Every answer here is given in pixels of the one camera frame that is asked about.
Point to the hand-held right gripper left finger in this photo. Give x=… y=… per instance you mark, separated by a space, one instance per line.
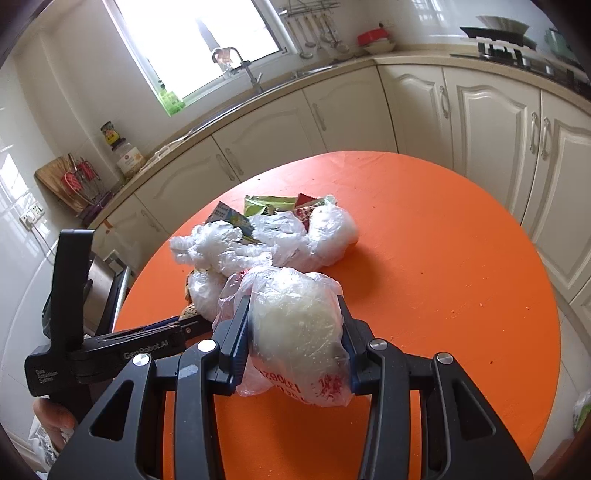
x=233 y=350

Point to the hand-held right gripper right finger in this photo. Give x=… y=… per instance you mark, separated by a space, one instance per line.
x=360 y=350

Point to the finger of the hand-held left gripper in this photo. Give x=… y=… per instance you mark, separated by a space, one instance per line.
x=194 y=328

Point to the red print clear plastic bag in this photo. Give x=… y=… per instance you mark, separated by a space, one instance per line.
x=291 y=323

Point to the small printed carton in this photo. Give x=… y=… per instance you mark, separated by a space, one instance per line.
x=226 y=214

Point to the person's left hand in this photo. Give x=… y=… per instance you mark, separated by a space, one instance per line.
x=53 y=417

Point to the steel rice cooker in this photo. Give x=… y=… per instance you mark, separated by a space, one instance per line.
x=99 y=286

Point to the crumpled clear plastic bag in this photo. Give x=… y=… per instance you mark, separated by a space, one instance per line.
x=217 y=249

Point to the knotted clear plastic bag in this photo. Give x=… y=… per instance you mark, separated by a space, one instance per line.
x=332 y=230

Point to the wooden cutting board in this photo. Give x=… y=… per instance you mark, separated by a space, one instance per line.
x=51 y=177

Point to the round orange table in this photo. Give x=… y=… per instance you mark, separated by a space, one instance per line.
x=438 y=254

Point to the green snack wrapper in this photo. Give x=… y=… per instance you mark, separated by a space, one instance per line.
x=268 y=204

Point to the red checkered wrapper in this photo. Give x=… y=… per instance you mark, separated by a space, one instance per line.
x=307 y=212

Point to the yellow label bottle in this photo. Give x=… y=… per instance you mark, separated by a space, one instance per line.
x=111 y=134

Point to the green bottle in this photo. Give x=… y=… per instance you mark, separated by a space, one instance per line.
x=171 y=99

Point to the green white package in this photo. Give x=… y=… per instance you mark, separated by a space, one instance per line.
x=582 y=410

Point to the cream lower cabinets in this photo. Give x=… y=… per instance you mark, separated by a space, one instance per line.
x=415 y=106

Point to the steel faucet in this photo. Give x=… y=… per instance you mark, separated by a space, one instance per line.
x=249 y=74

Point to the window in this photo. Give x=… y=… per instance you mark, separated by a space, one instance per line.
x=194 y=41

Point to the steel ladle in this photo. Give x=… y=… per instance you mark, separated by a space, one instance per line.
x=305 y=51

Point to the steel hanging utensil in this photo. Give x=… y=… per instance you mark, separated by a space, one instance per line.
x=321 y=39
x=341 y=45

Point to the steel spatula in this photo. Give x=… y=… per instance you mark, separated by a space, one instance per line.
x=330 y=37

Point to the black gas stove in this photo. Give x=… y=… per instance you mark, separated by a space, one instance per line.
x=531 y=62

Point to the black induction cooker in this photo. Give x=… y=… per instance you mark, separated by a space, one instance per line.
x=498 y=39

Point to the steel utensil rack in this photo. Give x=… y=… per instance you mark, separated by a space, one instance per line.
x=309 y=5

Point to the white pan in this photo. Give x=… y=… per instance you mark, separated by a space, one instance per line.
x=503 y=24

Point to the green electric cooker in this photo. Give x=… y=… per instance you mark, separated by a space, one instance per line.
x=561 y=44

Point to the white wall socket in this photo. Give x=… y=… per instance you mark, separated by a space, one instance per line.
x=32 y=213

